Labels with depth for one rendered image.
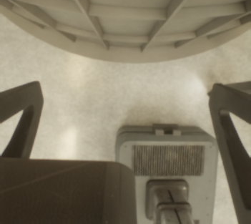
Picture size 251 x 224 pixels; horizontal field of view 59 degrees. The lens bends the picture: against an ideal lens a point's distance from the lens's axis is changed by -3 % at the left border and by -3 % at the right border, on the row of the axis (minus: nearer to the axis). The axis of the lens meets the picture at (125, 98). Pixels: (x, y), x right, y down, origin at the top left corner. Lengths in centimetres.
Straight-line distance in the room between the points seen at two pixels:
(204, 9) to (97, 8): 25
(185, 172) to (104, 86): 65
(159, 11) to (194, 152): 79
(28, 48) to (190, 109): 101
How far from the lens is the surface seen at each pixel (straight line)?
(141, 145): 112
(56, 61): 138
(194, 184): 125
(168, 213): 103
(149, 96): 134
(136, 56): 131
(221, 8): 61
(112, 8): 57
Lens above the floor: 133
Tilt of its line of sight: 84 degrees down
